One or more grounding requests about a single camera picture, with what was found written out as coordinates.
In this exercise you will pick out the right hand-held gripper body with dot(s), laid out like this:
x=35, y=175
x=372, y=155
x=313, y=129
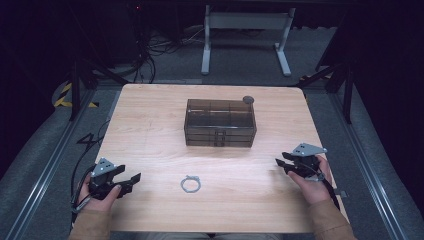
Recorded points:
x=308, y=150

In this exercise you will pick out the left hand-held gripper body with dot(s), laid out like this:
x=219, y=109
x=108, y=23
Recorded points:
x=101, y=168

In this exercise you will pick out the brown transparent drawer organizer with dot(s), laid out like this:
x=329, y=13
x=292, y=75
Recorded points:
x=220, y=115

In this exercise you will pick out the brown transparent drawer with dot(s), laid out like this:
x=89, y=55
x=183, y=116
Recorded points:
x=203, y=131

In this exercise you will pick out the person's left hand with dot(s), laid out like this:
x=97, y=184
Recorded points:
x=100, y=203

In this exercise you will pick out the person's right hand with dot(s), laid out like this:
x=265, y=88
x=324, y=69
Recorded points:
x=313, y=191

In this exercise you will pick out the black metal stand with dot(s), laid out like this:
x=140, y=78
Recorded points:
x=348, y=96
x=75, y=93

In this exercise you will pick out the grey round disc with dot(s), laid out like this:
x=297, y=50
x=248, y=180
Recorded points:
x=248, y=99

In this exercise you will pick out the yellow black hazard tape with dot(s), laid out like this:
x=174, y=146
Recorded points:
x=62, y=96

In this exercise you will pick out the metal floor rail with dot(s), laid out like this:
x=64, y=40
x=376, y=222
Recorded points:
x=366, y=166
x=50, y=166

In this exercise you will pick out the white metal table frame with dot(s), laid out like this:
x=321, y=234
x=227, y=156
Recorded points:
x=246, y=20

